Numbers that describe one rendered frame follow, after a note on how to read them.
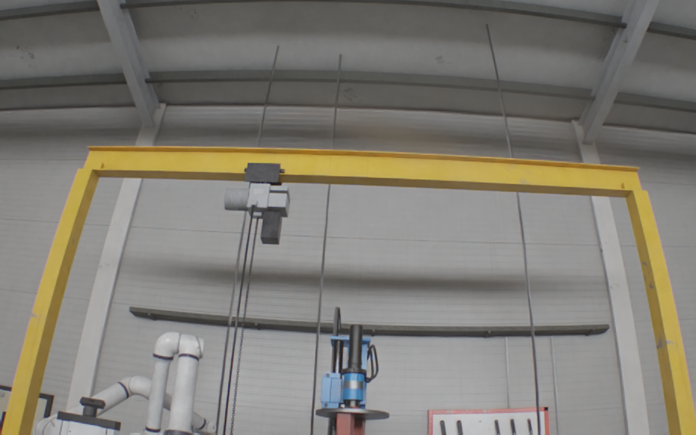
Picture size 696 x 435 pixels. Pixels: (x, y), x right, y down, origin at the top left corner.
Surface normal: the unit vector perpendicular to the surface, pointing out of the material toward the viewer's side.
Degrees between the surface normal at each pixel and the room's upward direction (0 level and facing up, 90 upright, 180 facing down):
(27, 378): 90
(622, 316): 90
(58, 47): 173
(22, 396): 90
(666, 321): 90
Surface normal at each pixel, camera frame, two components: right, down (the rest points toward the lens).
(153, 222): 0.01, -0.50
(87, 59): -0.04, 0.80
